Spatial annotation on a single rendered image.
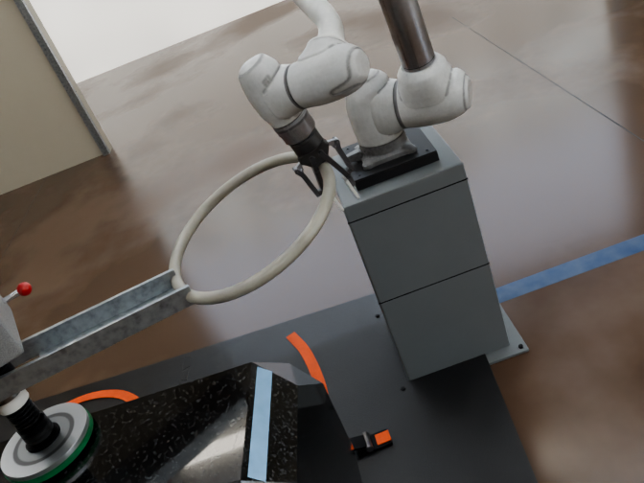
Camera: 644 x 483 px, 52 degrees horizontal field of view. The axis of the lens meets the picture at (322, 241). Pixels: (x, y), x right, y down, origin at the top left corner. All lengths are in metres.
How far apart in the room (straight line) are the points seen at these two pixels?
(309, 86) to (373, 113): 0.69
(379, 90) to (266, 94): 0.67
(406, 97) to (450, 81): 0.13
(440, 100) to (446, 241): 0.48
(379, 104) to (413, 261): 0.53
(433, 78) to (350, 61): 0.64
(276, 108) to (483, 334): 1.33
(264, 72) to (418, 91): 0.66
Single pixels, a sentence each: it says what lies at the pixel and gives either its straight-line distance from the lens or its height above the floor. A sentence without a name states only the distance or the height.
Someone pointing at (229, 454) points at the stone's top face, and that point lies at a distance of 1.41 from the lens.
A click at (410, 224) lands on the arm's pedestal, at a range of 2.13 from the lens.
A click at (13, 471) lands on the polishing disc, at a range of 1.69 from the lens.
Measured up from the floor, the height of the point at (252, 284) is 1.03.
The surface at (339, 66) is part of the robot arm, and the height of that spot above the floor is 1.37.
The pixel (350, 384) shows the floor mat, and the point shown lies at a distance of 2.60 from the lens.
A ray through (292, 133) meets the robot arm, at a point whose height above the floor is 1.23.
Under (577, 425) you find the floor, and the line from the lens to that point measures 2.30.
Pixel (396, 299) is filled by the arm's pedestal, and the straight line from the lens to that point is 2.27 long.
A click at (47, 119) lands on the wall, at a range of 6.44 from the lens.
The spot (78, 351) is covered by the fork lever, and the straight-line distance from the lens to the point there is 1.55.
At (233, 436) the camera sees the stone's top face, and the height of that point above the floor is 0.82.
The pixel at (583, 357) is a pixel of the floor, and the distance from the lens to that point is 2.49.
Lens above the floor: 1.78
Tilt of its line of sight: 31 degrees down
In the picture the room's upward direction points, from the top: 23 degrees counter-clockwise
